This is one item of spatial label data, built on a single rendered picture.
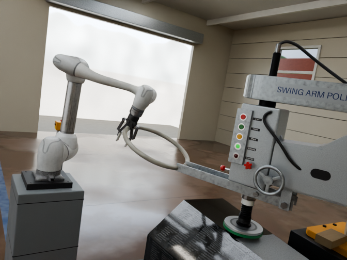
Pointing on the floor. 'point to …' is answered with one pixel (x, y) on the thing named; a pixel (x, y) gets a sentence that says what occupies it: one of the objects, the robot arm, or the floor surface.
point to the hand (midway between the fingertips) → (122, 140)
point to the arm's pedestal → (43, 222)
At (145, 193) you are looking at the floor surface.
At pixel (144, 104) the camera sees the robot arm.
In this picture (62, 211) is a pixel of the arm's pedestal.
